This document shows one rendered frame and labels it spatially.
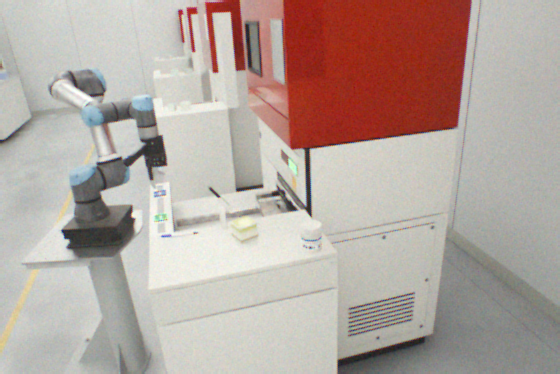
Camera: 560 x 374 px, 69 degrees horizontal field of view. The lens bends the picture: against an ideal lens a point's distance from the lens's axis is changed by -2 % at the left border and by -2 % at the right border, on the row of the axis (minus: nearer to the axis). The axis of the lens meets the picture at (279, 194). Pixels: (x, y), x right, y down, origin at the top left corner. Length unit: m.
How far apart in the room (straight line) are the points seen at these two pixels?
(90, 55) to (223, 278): 8.59
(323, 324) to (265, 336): 0.22
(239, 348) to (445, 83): 1.29
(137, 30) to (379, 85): 8.20
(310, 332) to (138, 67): 8.51
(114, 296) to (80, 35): 7.93
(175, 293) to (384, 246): 1.01
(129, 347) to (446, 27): 2.09
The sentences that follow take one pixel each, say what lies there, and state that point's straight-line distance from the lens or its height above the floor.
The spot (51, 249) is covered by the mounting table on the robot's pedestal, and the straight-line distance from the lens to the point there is 2.08.
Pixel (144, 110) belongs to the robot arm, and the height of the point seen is 1.41.
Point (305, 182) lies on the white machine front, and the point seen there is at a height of 1.08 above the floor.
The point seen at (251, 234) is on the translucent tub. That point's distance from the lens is 1.50.
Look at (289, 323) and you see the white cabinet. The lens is 1.53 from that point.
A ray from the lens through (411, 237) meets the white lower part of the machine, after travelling 2.02.
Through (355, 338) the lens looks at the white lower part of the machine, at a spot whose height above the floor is 0.20.
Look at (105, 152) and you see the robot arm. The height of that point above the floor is 1.18.
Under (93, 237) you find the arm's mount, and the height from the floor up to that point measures 0.86.
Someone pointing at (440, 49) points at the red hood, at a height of 1.55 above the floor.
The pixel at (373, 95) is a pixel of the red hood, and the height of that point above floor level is 1.40.
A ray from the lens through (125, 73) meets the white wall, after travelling 9.66.
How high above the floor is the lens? 1.73
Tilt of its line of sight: 24 degrees down
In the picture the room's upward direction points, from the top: 4 degrees counter-clockwise
